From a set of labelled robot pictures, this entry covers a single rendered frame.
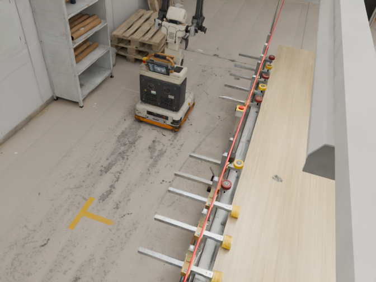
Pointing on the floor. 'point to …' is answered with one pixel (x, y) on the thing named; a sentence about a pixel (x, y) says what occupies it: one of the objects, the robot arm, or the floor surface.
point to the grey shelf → (57, 81)
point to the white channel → (355, 143)
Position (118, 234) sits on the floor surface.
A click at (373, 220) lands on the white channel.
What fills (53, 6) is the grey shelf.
